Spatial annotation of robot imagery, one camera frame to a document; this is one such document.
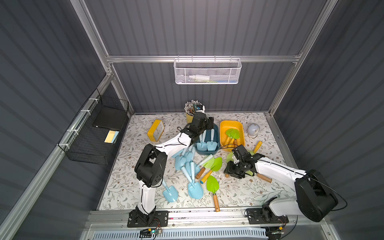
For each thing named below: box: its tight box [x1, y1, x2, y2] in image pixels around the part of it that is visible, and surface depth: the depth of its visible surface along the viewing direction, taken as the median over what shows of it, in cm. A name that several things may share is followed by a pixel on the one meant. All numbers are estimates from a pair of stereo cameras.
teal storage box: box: [195, 123, 220, 155], surface depth 104 cm
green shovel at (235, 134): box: [230, 129, 241, 146], surface depth 107 cm
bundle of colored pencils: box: [184, 100, 202, 116], surface depth 104 cm
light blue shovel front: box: [181, 166, 204, 199], surface depth 84 cm
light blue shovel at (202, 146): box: [196, 130, 207, 151], surface depth 101 cm
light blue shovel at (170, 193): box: [162, 179, 179, 203], surface depth 84 cm
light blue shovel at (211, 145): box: [206, 128, 218, 151], surface depth 101 cm
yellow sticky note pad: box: [104, 130, 120, 144], surface depth 77 cm
